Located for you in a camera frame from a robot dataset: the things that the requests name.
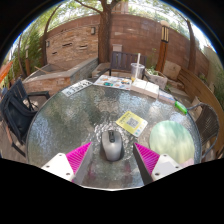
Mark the dark wooden slat-back chair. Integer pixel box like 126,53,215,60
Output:
97,50,148,80

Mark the black backpack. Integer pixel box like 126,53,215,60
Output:
3,96,36,136

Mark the small green packet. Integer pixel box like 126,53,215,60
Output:
174,100,189,115

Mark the grey wall-mounted box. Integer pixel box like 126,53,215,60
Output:
112,43,123,53

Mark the raised stone basin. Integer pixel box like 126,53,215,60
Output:
22,56,100,96

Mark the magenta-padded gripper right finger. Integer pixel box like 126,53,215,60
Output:
132,142,184,186

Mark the colourful printed sheet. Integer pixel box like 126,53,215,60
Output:
93,74,133,91

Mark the thick forked tree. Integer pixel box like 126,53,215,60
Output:
74,0,124,64

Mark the wooden garden lamp post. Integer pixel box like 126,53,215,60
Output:
155,20,170,73

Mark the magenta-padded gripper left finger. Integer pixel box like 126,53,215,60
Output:
39,142,93,186

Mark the open white book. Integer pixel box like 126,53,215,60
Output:
130,78,161,100

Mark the slim dark tree trunk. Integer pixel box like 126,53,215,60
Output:
184,18,198,73

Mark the grey and black computer mouse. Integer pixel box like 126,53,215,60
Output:
100,129,125,162

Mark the pale blue booklet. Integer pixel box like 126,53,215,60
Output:
157,89,177,105

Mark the black and white printed sign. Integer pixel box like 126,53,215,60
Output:
61,79,94,98

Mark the beige stone block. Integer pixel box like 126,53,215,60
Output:
162,60,182,81

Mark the thin curved tree trunk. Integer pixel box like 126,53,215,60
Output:
41,3,64,66

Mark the dark wicker chair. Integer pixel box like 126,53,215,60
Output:
186,102,221,163

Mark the clear plastic cup with straw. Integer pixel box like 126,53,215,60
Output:
130,52,146,83

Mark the dark slatted armchair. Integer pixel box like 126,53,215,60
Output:
0,78,51,158

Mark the yellow printed card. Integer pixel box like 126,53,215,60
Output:
115,110,149,138

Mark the curved wooden bench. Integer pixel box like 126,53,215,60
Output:
176,67,224,158

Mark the round green and pink mouse pad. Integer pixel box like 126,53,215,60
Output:
148,120,196,168

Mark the orange parasol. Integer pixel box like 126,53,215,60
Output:
0,59,14,83

